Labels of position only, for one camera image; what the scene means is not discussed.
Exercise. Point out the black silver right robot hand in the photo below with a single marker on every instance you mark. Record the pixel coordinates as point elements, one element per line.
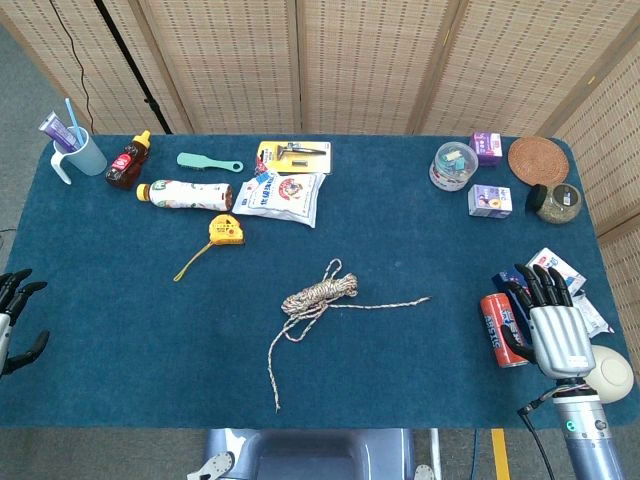
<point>562,340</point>

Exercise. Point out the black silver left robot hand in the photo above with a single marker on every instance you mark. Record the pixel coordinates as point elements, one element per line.
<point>17,292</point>

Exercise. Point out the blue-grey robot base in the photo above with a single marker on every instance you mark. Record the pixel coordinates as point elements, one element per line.
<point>310,455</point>

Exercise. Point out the white snack packet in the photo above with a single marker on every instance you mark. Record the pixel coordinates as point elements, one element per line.
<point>592,315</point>

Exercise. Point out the beige upturned bowl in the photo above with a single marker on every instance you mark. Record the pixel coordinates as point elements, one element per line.
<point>612,375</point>

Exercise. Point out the red orange drink can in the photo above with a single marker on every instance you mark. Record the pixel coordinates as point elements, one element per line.
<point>497,330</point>

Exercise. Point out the white milk carton red print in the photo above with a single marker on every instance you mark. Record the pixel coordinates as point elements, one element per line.
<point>550,260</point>

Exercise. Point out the long dark blue box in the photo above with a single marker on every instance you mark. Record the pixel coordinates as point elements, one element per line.
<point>505,279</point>

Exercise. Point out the glass jar black lid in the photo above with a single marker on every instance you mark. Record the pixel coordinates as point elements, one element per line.
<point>557,205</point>

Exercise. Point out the small purple white carton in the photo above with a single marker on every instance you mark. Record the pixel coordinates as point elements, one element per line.
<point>487,150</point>
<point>490,200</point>

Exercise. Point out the blue felt table cover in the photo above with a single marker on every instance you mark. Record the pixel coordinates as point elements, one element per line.
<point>400,350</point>

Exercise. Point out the brown honey bottle yellow cap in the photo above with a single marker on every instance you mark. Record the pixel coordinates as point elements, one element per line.
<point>125,167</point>

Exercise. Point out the purple toothpaste tube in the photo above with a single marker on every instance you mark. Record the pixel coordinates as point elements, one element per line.
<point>55,129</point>

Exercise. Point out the white table leg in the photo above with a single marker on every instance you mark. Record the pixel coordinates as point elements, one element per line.
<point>435,455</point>

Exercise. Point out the round woven brown coaster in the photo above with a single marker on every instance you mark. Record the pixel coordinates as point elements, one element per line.
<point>538,161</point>

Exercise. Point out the light blue toothbrush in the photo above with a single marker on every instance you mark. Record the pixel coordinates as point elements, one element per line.
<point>71,116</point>

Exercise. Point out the white label drink bottle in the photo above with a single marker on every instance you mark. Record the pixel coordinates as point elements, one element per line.
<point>185,195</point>

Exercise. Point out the clear tub of binder clips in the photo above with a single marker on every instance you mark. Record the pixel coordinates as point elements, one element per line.
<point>452,167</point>

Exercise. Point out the yellow tape measure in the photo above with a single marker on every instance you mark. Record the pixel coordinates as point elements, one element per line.
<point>227,230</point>

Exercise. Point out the mint green brush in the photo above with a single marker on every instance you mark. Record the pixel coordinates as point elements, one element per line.
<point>195,161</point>

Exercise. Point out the black tripod pole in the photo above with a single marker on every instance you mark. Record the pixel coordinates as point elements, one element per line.
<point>131,65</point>

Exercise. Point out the white powder bag blue print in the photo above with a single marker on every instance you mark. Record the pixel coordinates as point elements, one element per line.
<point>280,197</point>

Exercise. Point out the razor in yellow blister pack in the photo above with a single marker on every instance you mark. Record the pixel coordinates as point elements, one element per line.
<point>300,155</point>

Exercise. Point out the bamboo folding screen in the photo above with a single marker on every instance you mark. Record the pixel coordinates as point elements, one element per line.
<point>350,65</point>

